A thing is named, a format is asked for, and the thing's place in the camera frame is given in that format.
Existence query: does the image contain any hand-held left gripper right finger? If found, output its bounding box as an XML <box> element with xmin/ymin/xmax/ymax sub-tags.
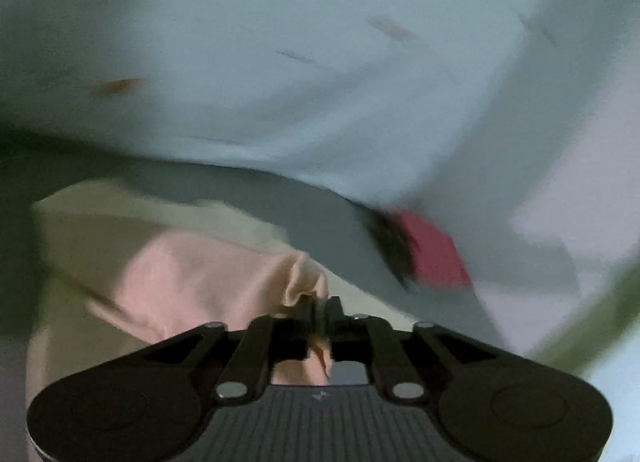
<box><xmin>320</xmin><ymin>296</ymin><xmax>502</xmax><ymax>403</ymax></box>

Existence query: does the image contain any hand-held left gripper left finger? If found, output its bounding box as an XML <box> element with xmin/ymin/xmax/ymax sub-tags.
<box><xmin>142</xmin><ymin>297</ymin><xmax>318</xmax><ymax>401</ymax></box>

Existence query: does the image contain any beige shirt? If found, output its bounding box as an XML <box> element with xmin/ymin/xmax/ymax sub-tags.
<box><xmin>24</xmin><ymin>178</ymin><xmax>335</xmax><ymax>462</ymax></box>

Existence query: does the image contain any folded dark patterned cloth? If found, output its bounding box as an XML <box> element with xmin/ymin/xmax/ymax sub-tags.
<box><xmin>364</xmin><ymin>212</ymin><xmax>417</xmax><ymax>290</ymax></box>

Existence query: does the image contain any folded red cloth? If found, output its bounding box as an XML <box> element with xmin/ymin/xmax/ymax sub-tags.
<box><xmin>390</xmin><ymin>208</ymin><xmax>475</xmax><ymax>289</ymax></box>

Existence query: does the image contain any white carrot print sheet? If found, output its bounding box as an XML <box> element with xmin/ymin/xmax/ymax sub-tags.
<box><xmin>0</xmin><ymin>0</ymin><xmax>571</xmax><ymax>215</ymax></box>

